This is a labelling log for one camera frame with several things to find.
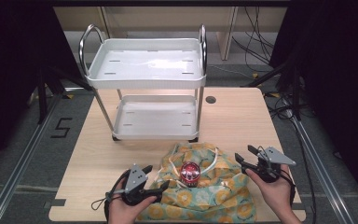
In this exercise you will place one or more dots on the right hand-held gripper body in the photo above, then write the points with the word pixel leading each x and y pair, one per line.
pixel 272 169

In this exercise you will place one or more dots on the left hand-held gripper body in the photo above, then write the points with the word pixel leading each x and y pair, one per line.
pixel 135 182

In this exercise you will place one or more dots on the white two-tier trolley cart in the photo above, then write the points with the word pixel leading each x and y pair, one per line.
pixel 149 65

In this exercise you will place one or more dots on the person's right hand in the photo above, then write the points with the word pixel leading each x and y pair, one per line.
pixel 276 194

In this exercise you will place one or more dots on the person's left hand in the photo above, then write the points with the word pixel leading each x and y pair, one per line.
pixel 127 213

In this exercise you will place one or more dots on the black tripod stand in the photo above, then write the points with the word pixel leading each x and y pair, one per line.
pixel 295 90
pixel 43 93

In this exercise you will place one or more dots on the black curtain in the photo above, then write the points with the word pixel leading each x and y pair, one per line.
pixel 338 77
pixel 12 62

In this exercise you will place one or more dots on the light wooden desk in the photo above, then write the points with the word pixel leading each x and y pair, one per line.
pixel 167 18

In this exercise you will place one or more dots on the aluminium floor rail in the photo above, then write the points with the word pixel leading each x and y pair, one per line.
pixel 15 174
pixel 320 168

